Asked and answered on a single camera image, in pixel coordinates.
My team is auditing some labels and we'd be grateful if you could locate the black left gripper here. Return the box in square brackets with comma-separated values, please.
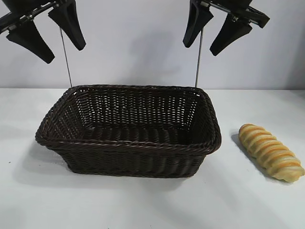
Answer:
[0, 0, 87, 65]

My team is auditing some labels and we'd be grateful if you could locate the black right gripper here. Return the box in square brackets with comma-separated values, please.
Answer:
[183, 0, 271, 57]

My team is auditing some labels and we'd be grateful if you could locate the long twisted bread loaf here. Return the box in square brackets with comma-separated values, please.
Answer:
[238, 123, 305, 183]

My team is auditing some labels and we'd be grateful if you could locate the dark brown wicker basket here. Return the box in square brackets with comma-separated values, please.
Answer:
[35, 83, 224, 179]

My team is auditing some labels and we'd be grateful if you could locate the thin metal rod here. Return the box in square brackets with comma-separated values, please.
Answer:
[61, 28, 72, 87]
[194, 30, 203, 89]

